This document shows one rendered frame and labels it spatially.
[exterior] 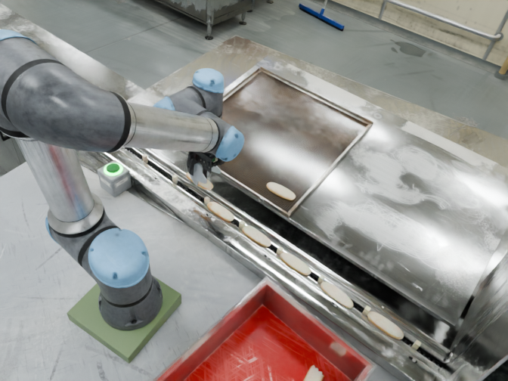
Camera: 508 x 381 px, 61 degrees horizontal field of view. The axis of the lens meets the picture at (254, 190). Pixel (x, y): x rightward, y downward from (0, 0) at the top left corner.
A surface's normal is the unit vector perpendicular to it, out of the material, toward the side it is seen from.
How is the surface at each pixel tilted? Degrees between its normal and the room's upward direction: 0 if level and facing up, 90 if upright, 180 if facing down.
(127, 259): 10
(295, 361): 0
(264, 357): 0
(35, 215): 0
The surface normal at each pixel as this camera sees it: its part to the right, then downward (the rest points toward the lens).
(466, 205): 0.00, -0.61
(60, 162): 0.66, 0.61
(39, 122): 0.04, 0.57
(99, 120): 0.65, 0.25
